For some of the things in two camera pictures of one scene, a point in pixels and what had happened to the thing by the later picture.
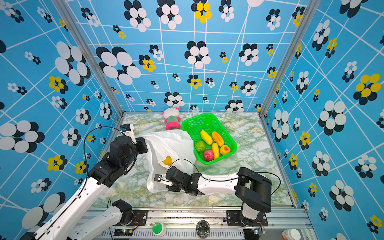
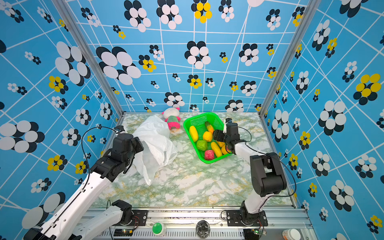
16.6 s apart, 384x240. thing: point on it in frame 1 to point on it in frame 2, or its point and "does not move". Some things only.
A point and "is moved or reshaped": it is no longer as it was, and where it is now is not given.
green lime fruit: (200, 146) does not move
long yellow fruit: (216, 150) does not move
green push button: (159, 229) does not move
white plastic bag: (166, 149) is moved or reshaped
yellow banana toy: (206, 137) to (193, 133)
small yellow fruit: (168, 161) to (207, 136)
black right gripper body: (174, 188) to (222, 137)
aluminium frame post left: (97, 66) does not move
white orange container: (291, 234) does not move
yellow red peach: (225, 149) does not move
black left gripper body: (139, 148) does not move
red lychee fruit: (208, 155) does not move
